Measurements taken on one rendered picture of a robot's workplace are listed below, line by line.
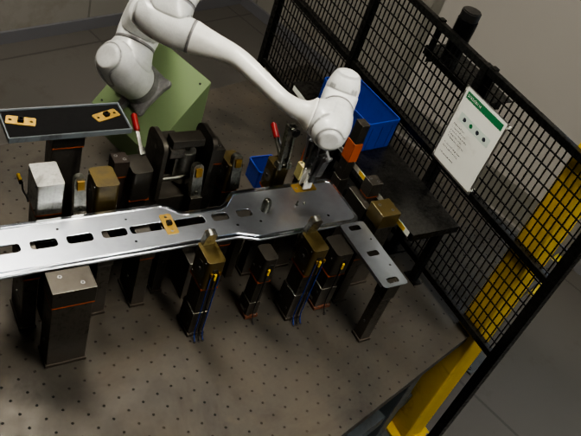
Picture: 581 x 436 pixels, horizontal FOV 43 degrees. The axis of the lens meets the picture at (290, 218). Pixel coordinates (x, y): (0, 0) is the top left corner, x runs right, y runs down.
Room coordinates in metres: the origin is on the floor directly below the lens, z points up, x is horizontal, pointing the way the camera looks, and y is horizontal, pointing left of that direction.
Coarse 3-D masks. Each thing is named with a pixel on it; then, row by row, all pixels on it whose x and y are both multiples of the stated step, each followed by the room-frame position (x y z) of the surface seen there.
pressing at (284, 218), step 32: (256, 192) 1.92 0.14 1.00; (288, 192) 1.98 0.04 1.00; (320, 192) 2.04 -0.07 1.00; (32, 224) 1.41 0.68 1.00; (64, 224) 1.46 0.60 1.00; (96, 224) 1.51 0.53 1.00; (128, 224) 1.56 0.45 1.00; (224, 224) 1.71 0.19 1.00; (256, 224) 1.76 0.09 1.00; (288, 224) 1.82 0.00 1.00; (0, 256) 1.27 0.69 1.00; (32, 256) 1.31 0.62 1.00; (64, 256) 1.35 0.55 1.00; (96, 256) 1.39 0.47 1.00; (128, 256) 1.44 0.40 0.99
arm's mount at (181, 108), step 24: (168, 48) 2.47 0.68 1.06; (168, 72) 2.40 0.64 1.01; (192, 72) 2.39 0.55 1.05; (120, 96) 2.33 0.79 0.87; (168, 96) 2.32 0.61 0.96; (192, 96) 2.31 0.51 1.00; (144, 120) 2.25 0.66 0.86; (168, 120) 2.24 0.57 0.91; (192, 120) 2.31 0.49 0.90; (120, 144) 2.22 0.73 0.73; (144, 144) 2.17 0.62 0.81
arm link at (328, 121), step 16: (192, 32) 1.86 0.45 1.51; (208, 32) 1.89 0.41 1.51; (192, 48) 1.85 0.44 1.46; (208, 48) 1.87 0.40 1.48; (224, 48) 1.88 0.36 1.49; (240, 48) 1.90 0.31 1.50; (240, 64) 1.86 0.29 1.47; (256, 64) 1.86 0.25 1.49; (256, 80) 1.82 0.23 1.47; (272, 80) 1.82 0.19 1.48; (272, 96) 1.78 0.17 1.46; (288, 96) 1.78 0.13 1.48; (288, 112) 1.75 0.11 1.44; (304, 112) 1.75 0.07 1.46; (320, 112) 1.74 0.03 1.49; (336, 112) 1.76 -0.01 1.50; (352, 112) 1.82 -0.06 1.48; (304, 128) 1.74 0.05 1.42; (320, 128) 1.70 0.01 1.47; (336, 128) 1.71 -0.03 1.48; (320, 144) 1.69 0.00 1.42; (336, 144) 1.70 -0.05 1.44
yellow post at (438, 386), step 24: (576, 168) 1.98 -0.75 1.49; (552, 192) 1.99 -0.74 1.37; (576, 216) 1.97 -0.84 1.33; (528, 240) 1.97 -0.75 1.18; (552, 240) 1.95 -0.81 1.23; (504, 264) 1.99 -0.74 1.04; (504, 288) 1.95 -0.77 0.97; (480, 312) 1.96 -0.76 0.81; (504, 312) 1.97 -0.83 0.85; (456, 360) 1.94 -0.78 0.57; (432, 384) 1.96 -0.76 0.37; (408, 408) 1.98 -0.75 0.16; (432, 408) 1.96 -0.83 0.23; (408, 432) 1.93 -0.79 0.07
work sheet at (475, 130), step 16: (464, 96) 2.30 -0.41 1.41; (480, 96) 2.26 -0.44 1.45; (464, 112) 2.27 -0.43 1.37; (480, 112) 2.23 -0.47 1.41; (496, 112) 2.19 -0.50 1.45; (448, 128) 2.30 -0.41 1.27; (464, 128) 2.25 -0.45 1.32; (480, 128) 2.21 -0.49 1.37; (496, 128) 2.17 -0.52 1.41; (448, 144) 2.27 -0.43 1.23; (464, 144) 2.23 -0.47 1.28; (480, 144) 2.19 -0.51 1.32; (496, 144) 2.14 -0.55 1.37; (448, 160) 2.25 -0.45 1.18; (464, 160) 2.20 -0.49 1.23; (480, 160) 2.16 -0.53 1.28; (464, 176) 2.18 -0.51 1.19
